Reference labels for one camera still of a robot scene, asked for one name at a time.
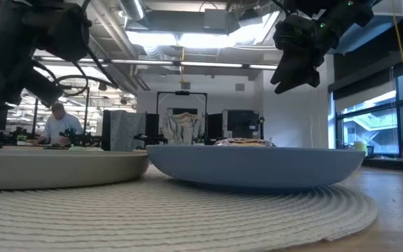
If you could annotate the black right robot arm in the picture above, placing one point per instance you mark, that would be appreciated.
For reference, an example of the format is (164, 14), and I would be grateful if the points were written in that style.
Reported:
(348, 14)

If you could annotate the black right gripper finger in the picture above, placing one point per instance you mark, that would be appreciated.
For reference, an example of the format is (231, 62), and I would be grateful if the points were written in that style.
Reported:
(311, 78)
(287, 77)

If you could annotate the round grey plate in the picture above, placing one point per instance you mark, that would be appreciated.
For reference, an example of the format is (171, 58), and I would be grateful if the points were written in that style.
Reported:
(47, 168)

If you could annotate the grey partition panel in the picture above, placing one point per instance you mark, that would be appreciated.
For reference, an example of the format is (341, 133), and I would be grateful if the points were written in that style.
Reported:
(124, 129)

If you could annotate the round blue plate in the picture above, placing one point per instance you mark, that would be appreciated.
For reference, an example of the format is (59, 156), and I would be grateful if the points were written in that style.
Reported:
(254, 166)

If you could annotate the person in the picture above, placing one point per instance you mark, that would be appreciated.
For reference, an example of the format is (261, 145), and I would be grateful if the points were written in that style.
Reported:
(59, 126)

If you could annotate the black equipment box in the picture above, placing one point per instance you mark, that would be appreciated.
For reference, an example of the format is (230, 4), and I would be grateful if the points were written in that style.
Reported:
(241, 124)

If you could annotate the black window frame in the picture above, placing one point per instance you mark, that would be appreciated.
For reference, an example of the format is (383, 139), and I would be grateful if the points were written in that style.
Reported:
(402, 115)

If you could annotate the draped pale cloth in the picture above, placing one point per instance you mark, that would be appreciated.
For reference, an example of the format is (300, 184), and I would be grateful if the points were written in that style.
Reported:
(182, 129)

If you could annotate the long ceiling light strip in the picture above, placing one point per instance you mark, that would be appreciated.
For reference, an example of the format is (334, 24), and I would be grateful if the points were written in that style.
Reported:
(142, 62)

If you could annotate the yellow-green cup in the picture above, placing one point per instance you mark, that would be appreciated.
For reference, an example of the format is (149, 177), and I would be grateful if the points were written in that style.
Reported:
(360, 147)

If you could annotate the silver ceiling duct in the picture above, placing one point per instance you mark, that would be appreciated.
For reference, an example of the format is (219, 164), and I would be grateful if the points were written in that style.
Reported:
(131, 8)

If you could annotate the round white woven placemat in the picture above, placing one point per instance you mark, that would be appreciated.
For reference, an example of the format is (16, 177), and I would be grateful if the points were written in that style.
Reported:
(152, 217)

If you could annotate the large chocolate drizzled donut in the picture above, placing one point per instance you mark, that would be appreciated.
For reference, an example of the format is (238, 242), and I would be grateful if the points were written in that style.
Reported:
(243, 142)

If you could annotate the black background robot arm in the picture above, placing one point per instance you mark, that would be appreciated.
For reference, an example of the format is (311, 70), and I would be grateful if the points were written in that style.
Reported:
(77, 138)
(150, 139)

